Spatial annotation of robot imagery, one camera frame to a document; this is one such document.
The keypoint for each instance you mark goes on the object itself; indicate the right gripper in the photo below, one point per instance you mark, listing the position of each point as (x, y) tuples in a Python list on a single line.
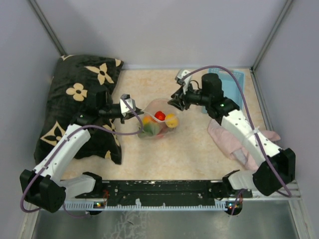
[(179, 103)]

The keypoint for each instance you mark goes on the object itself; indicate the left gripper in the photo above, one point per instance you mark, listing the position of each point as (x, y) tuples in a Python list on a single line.
[(127, 116)]

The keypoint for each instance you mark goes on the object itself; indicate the green orange toy mango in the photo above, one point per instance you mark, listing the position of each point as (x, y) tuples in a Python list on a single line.
[(147, 119)]

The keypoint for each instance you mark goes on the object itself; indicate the clear dotted zip bag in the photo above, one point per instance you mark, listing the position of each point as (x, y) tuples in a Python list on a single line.
[(154, 106)]

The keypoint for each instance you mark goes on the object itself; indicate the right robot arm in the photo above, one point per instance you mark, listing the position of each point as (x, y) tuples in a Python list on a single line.
[(275, 166)]

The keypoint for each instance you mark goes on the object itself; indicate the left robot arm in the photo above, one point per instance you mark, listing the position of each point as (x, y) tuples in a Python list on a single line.
[(42, 187)]

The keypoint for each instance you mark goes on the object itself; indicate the pink cloth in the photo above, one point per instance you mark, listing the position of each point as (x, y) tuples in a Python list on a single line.
[(230, 146)]

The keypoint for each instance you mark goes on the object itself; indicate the blue plastic basket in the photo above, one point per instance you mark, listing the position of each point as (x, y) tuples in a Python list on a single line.
[(229, 86)]

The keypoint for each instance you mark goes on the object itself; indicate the black floral pillow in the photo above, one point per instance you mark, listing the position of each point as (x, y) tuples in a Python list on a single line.
[(73, 77)]

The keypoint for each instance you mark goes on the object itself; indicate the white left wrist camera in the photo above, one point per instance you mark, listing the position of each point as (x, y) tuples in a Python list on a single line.
[(127, 104)]

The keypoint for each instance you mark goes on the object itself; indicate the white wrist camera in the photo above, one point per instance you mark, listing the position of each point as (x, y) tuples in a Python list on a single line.
[(127, 104), (183, 79)]

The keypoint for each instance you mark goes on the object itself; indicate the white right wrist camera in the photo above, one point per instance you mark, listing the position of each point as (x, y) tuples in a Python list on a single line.
[(183, 79)]

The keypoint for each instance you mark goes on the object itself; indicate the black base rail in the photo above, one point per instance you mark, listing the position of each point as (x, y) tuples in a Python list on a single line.
[(162, 192)]

